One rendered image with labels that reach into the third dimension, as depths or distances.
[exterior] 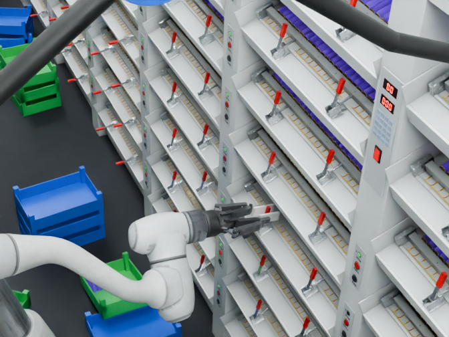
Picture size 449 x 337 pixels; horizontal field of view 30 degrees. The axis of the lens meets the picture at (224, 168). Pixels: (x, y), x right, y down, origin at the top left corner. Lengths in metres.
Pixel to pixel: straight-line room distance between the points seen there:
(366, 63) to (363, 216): 0.35
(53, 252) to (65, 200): 1.42
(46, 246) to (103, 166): 1.87
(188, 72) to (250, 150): 0.45
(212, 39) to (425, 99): 1.03
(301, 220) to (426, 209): 0.59
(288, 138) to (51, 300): 1.45
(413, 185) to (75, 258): 0.84
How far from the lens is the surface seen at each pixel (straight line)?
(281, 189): 2.29
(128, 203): 3.66
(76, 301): 3.28
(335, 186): 2.01
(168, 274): 2.21
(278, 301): 2.53
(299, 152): 2.11
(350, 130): 1.87
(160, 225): 2.23
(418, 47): 1.04
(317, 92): 1.97
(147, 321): 3.18
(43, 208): 3.43
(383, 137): 1.71
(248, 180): 2.56
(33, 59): 0.82
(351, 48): 1.78
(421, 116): 1.61
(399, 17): 1.60
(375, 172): 1.77
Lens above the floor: 2.41
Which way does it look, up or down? 39 degrees down
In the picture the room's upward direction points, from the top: 3 degrees clockwise
